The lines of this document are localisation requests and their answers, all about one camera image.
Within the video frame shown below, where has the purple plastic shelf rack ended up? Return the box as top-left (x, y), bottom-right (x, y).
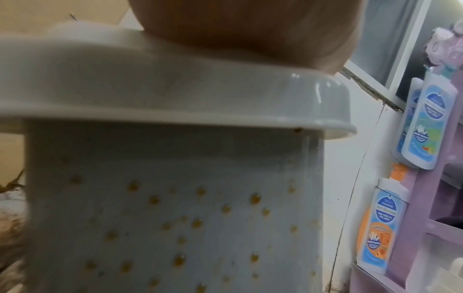
top-left (349, 69), bottom-right (463, 293)

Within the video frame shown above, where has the white perforated plastic container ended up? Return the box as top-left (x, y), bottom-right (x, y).
top-left (0, 22), bottom-right (359, 293)

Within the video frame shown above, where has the purple bath pouf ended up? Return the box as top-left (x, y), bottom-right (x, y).
top-left (422, 22), bottom-right (463, 70)

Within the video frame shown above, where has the white bottle orange pump label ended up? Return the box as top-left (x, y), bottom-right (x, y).
top-left (356, 162), bottom-right (411, 276)

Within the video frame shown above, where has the white bottle blue green label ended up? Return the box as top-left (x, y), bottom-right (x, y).
top-left (401, 63), bottom-right (459, 171)

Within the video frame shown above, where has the white window frame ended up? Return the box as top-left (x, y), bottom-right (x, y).
top-left (341, 0), bottom-right (463, 113)

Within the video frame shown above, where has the person's left hand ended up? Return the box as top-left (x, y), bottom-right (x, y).
top-left (128, 0), bottom-right (367, 83)

